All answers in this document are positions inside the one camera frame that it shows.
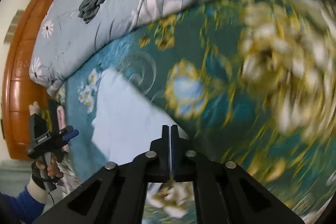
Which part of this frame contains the light blue printed t-shirt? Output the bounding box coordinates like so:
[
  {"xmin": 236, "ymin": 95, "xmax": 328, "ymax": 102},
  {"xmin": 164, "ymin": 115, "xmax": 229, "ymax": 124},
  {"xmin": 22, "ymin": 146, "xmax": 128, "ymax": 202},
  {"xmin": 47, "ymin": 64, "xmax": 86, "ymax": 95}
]
[{"xmin": 91, "ymin": 68, "xmax": 190, "ymax": 184}]

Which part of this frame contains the person's left hand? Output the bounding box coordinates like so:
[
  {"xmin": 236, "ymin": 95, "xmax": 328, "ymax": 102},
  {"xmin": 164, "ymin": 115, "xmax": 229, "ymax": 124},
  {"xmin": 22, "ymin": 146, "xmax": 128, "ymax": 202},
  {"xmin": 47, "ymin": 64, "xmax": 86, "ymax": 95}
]
[{"xmin": 31, "ymin": 158, "xmax": 64, "ymax": 190}]

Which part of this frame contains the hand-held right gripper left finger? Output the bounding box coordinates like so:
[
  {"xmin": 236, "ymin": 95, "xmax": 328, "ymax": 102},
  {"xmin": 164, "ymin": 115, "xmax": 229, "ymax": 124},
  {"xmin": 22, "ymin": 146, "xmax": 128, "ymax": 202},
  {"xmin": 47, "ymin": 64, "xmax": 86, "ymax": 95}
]
[{"xmin": 34, "ymin": 124, "xmax": 171, "ymax": 224}]

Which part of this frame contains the wooden headboard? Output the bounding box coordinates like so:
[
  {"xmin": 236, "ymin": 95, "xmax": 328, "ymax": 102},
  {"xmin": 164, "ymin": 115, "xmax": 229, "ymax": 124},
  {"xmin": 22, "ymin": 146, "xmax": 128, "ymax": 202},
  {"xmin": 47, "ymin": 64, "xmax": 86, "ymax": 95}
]
[{"xmin": 2, "ymin": 0, "xmax": 60, "ymax": 161}]

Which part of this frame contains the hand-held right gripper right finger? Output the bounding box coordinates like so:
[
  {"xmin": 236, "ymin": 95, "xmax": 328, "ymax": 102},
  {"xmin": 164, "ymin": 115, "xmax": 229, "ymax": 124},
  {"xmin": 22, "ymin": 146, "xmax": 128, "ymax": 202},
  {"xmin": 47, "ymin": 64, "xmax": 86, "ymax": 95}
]
[{"xmin": 171, "ymin": 124, "xmax": 305, "ymax": 224}]

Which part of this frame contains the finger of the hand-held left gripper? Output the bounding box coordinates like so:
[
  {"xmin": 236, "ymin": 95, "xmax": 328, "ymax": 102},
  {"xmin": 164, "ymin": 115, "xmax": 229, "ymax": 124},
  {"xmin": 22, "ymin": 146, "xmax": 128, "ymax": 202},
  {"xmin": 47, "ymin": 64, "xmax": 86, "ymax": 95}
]
[
  {"xmin": 59, "ymin": 125, "xmax": 74, "ymax": 136},
  {"xmin": 61, "ymin": 129, "xmax": 79, "ymax": 143}
]

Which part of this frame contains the grey-blue daisy print duvet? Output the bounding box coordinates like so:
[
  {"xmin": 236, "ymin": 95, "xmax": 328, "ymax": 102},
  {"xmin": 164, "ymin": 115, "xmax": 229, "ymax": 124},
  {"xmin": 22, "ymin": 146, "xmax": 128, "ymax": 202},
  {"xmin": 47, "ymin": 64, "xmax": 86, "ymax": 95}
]
[{"xmin": 29, "ymin": 0, "xmax": 330, "ymax": 91}]

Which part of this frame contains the pink cloth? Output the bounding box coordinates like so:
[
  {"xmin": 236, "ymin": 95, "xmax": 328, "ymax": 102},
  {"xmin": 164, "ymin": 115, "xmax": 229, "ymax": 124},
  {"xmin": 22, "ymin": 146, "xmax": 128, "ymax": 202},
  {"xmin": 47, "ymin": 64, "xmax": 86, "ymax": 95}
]
[{"xmin": 56, "ymin": 105, "xmax": 70, "ymax": 152}]

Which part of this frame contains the person's left forearm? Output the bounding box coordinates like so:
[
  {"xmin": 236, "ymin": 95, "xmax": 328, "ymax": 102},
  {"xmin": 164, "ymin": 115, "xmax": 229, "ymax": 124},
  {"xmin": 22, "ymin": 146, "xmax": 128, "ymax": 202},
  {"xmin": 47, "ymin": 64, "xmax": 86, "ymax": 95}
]
[{"xmin": 0, "ymin": 179, "xmax": 48, "ymax": 224}]

